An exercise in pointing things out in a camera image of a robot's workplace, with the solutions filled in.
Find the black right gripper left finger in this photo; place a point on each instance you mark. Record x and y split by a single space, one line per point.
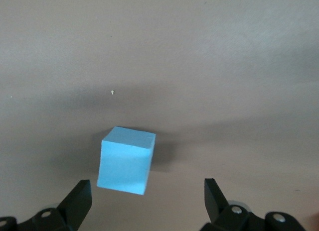
69 208

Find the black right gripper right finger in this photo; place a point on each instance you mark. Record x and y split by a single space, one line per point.
224 216

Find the light blue foam block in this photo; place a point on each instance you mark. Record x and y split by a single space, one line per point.
124 163

